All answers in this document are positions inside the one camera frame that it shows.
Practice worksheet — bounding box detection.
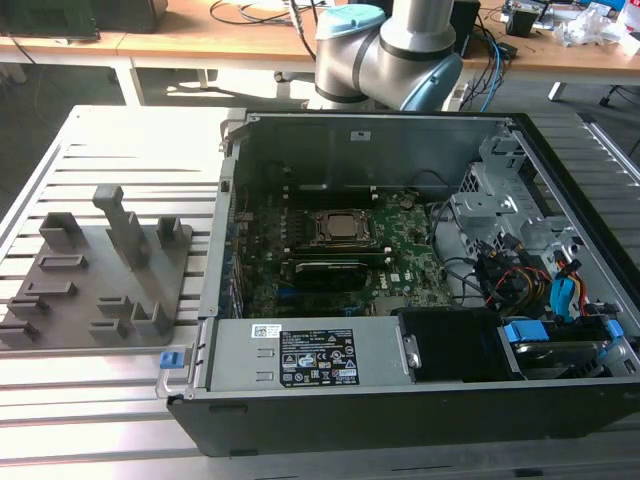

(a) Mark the black RAM slot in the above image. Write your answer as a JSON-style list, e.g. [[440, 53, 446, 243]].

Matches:
[[282, 200, 377, 208]]

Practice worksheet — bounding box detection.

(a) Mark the white clipped RAM slot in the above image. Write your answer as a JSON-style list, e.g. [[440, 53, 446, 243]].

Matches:
[[282, 195, 377, 203]]

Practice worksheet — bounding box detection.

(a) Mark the metal socket cover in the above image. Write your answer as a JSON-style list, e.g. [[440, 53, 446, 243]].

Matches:
[[307, 207, 379, 247]]

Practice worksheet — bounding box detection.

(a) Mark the silver CPU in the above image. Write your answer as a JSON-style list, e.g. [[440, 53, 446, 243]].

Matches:
[[324, 212, 359, 239]]

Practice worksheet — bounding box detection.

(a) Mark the black graphics card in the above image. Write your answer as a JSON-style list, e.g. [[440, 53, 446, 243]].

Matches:
[[293, 258, 369, 294]]

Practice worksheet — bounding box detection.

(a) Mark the green motherboard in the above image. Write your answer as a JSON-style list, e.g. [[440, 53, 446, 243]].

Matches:
[[232, 197, 451, 319]]

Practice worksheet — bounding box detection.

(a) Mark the grey power supply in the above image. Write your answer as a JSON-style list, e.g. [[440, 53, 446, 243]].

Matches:
[[185, 315, 419, 401]]

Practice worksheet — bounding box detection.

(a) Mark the metal drive cage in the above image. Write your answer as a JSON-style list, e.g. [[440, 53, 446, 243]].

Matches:
[[448, 162, 589, 281]]

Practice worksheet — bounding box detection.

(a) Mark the black drive bay cover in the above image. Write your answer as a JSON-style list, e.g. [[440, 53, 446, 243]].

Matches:
[[394, 308, 526, 384]]

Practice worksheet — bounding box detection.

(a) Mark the black open PC case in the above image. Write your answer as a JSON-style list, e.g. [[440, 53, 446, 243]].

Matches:
[[155, 110, 640, 459]]

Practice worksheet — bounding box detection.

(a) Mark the white power strip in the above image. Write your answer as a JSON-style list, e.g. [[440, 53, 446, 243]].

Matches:
[[447, 82, 471, 112]]

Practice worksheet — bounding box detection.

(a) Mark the grey parts rack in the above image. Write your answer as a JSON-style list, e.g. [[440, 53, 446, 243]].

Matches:
[[0, 184, 194, 351]]

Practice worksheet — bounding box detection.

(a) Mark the blue disk carrier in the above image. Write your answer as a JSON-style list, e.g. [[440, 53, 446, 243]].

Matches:
[[503, 319, 624, 381]]

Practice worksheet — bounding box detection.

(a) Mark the wooden desk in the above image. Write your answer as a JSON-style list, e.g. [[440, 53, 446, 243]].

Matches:
[[0, 0, 640, 109]]

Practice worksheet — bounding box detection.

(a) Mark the silver hard disk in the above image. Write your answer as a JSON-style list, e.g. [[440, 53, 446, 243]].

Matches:
[[514, 340, 609, 379]]

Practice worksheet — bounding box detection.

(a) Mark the tall black desktop box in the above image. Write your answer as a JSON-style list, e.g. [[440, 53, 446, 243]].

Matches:
[[452, 0, 482, 57]]

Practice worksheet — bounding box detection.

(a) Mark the black equipment box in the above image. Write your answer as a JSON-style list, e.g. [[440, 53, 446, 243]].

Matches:
[[94, 0, 169, 35]]

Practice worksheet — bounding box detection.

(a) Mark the small black device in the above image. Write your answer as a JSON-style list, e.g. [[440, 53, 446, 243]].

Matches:
[[504, 7, 540, 37]]

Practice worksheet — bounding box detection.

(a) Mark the clear plastic bag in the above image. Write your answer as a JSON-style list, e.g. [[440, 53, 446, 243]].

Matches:
[[553, 2, 629, 49]]

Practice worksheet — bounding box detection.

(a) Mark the dark green equipment box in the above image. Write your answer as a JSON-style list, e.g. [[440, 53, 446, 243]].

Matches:
[[0, 0, 101, 42]]

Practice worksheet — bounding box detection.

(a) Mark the red wire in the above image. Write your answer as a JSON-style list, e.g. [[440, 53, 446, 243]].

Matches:
[[492, 267, 551, 281]]

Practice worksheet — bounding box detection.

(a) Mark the yellow wire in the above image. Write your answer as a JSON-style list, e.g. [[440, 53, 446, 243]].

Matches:
[[529, 272, 551, 301]]

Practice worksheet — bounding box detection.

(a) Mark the blue flat data wire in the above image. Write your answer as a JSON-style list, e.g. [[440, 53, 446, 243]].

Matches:
[[549, 277, 584, 326]]

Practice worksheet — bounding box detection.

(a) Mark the blue cable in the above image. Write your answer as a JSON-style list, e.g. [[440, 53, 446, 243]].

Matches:
[[487, 37, 509, 119]]

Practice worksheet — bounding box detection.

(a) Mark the orange wire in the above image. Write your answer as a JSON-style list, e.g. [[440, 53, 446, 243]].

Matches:
[[569, 259, 591, 316]]

